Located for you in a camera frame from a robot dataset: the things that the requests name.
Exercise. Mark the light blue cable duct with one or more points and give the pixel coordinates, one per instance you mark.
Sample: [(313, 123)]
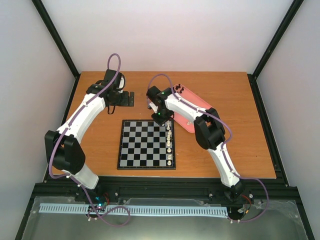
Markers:
[(136, 210)]

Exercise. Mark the white rook chess piece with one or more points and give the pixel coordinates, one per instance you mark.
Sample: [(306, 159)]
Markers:
[(168, 125)]

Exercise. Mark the black aluminium frame base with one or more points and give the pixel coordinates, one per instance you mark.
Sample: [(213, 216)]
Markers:
[(158, 188)]

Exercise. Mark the pink plastic tray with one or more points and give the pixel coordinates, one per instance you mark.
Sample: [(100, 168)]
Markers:
[(194, 99)]

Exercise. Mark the left frame post black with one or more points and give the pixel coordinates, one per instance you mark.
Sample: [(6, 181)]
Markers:
[(44, 15)]

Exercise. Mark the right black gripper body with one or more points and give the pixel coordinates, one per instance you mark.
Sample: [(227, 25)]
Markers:
[(163, 116)]

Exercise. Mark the black and silver chessboard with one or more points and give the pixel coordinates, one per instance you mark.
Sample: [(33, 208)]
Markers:
[(143, 145)]

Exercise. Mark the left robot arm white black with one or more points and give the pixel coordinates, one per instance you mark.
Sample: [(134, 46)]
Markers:
[(63, 146)]

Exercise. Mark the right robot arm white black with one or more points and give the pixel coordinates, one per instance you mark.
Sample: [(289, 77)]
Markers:
[(209, 133)]

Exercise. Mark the right frame post black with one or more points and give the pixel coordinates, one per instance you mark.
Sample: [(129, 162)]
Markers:
[(279, 33)]

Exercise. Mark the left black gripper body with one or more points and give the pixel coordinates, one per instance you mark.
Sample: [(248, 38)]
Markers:
[(120, 101)]

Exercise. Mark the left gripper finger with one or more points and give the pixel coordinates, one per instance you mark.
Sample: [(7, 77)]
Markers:
[(131, 102), (131, 94)]

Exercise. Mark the frame post black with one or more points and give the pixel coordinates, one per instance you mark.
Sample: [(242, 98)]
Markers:
[(44, 15), (279, 33)]

